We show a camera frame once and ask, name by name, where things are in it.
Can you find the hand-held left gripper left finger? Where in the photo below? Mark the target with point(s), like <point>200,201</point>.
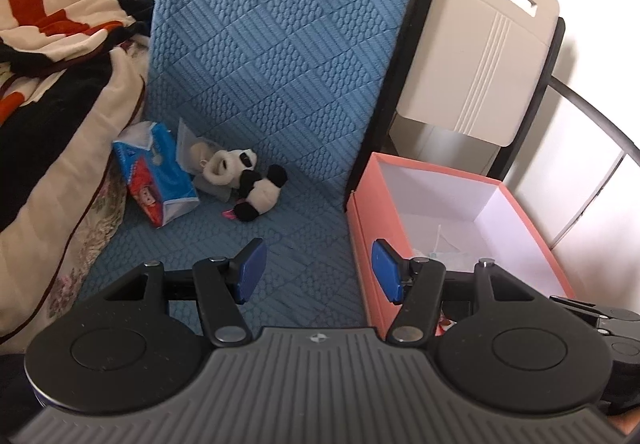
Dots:
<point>252,269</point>

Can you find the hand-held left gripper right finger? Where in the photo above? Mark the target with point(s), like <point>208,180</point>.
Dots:
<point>387,274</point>

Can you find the pink cardboard box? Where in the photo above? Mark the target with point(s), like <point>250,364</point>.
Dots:
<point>370,244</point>

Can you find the blue face mask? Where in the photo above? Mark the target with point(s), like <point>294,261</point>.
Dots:
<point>445,246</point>

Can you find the panda plush toy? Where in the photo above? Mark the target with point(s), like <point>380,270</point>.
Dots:
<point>255,184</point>

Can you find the clear bag with beige pad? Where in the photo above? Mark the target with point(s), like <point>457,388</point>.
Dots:
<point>195,152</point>

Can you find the blue tissue packet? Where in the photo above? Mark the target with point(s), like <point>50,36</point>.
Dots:
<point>155,174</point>

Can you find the pink feather toy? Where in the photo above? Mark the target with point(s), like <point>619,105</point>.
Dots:
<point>229,213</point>

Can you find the small red object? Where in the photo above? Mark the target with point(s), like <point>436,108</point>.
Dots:
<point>444,324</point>

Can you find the floral bed sheet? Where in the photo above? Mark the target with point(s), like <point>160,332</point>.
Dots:
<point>95,244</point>

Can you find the blue textured mat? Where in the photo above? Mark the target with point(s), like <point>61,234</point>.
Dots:
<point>280,49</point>

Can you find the beige folding chair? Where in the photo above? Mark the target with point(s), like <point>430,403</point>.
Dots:
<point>475,49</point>

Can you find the red black cream blanket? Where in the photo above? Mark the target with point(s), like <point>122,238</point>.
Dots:
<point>60,74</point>

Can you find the black curved metal rail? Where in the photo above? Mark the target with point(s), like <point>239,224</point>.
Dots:
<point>595,112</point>

